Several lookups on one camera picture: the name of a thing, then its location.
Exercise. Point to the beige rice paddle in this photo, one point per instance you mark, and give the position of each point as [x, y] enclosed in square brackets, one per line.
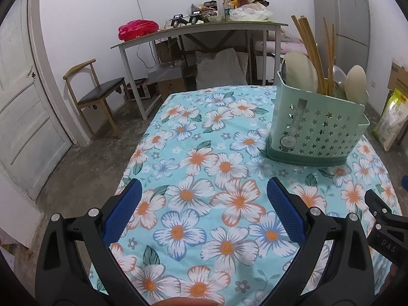
[299, 71]

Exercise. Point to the shiny metal spoon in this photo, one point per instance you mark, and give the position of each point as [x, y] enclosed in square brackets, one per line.
[338, 76]

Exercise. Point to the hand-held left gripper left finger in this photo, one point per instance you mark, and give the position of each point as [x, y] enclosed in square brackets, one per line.
[126, 207]

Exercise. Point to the white panel door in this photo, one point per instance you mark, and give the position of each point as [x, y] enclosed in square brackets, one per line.
[28, 102]

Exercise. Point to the grey metal-frame desk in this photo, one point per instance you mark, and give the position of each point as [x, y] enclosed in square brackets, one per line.
[204, 29]

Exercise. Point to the beige plastic spoon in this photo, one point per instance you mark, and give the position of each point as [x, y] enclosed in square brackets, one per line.
[355, 83]

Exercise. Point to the clear storage box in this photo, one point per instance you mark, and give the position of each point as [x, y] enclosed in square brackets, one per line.
[165, 70]

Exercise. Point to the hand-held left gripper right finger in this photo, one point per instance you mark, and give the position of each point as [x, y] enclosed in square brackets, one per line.
[283, 207]

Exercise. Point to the grey pillow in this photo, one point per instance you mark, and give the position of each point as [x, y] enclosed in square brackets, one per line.
[216, 67]

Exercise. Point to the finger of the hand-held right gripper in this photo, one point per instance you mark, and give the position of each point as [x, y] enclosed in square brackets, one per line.
[405, 180]
[377, 203]

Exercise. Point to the brown cardboard box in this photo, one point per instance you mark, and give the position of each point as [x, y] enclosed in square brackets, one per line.
[399, 76]

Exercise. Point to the green star-cut utensil holder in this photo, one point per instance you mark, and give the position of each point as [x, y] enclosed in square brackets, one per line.
[318, 130]

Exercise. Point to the small cardboard box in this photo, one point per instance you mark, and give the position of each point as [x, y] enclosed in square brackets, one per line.
[172, 87]

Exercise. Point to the yellow-green packaged bag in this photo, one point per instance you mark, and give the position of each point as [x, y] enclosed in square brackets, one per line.
[390, 121]

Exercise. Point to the grey refrigerator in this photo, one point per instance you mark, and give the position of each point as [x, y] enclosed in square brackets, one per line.
[341, 16]

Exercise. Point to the dark equipment case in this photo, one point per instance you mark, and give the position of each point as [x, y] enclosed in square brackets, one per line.
[140, 91]

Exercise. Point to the person's left hand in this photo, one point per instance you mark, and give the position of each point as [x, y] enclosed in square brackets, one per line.
[185, 302]

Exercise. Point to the floral light blue blanket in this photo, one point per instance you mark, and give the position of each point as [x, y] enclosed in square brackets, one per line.
[207, 165]

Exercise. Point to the black handheld device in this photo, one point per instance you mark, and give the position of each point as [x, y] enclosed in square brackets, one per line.
[174, 22]

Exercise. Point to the red plastic bag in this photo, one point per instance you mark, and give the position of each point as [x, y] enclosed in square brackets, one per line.
[138, 28]

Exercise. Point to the white plastic bag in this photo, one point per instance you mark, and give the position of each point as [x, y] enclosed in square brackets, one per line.
[250, 14]

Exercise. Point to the wooden chair black seat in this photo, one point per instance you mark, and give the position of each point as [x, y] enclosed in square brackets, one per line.
[98, 92]

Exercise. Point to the pink bedding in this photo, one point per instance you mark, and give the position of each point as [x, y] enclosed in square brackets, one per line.
[287, 40]

